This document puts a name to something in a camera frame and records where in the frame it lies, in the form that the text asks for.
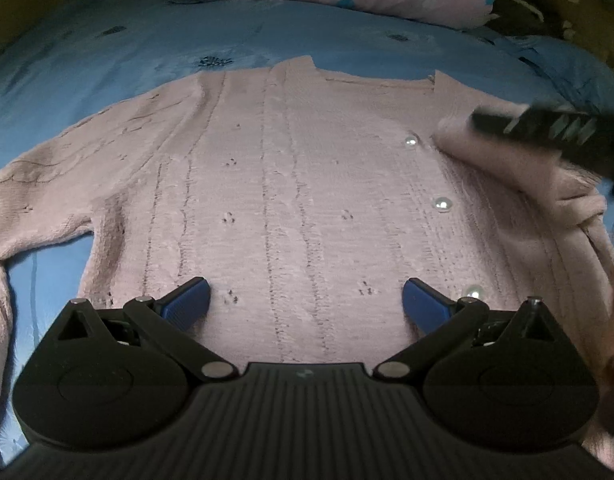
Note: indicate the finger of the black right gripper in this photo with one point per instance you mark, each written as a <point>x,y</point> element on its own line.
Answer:
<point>586,140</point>

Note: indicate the blue dandelion pillow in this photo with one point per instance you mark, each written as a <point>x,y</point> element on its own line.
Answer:
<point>578,76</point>

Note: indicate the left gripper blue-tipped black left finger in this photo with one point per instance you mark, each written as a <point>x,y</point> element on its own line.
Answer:
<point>163,324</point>

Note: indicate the dark bundle beside quilt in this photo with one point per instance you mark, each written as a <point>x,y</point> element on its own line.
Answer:
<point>526,18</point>

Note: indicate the pink knit cardigan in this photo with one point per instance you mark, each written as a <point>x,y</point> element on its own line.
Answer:
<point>306,197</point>

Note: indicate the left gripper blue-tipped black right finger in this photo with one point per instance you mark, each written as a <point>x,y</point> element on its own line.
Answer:
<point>445,324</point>

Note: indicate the blue dandelion bed sheet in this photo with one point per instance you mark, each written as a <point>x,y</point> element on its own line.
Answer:
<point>96,53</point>

